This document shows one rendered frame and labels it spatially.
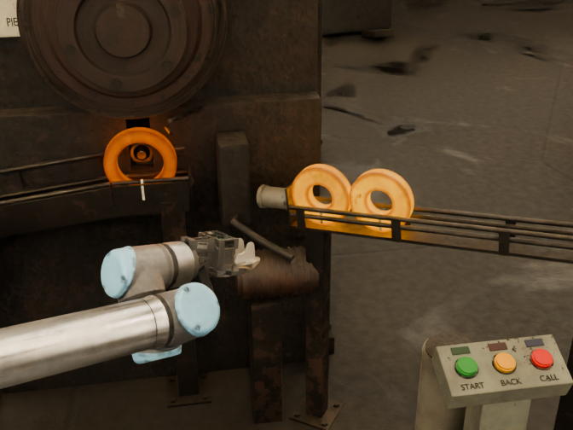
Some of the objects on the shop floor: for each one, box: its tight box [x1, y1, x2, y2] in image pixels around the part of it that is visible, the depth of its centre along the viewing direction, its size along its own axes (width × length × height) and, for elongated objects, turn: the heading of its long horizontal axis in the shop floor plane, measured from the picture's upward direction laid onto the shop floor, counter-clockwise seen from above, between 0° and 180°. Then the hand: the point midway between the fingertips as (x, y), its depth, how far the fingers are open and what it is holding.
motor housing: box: [235, 245, 319, 424], centre depth 206 cm, size 13×22×54 cm, turn 100°
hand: (254, 262), depth 165 cm, fingers closed
